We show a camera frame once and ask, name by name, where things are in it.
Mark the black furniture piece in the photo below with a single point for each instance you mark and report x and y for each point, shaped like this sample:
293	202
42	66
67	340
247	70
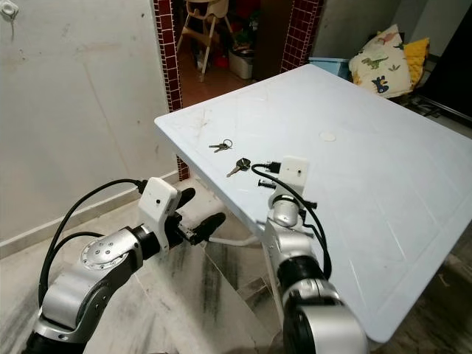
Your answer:
453	66

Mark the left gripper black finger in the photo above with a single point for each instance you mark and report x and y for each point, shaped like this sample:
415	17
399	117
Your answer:
210	225
186	198

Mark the white lidded pot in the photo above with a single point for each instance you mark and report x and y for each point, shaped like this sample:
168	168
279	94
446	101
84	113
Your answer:
241	65

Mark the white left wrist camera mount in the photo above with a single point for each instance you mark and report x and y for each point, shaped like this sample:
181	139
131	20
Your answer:
158	203

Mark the key with black head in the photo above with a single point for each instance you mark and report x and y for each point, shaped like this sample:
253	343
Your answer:
243	164

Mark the wooden high chair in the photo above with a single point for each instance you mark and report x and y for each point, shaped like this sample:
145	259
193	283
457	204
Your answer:
203	18

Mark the white dinosaur print pillow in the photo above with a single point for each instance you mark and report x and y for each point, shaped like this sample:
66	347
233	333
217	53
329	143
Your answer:
376	63

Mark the light blue plastic box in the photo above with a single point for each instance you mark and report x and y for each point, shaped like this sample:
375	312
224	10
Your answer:
328	65

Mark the yellow pillow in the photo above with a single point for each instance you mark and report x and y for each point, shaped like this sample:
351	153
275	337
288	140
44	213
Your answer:
417	55

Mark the red tiled door frame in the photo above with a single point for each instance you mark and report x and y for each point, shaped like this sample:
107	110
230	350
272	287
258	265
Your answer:
164	44

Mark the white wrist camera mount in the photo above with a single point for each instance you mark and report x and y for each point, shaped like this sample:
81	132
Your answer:
158	203
293	173

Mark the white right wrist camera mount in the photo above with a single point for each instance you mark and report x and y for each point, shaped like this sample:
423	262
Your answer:
293	173

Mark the large white plastic folding table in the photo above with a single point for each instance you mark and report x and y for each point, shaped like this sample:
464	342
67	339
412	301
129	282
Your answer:
376	184

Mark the white wall hook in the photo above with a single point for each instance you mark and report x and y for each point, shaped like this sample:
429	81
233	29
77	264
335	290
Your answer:
9	9

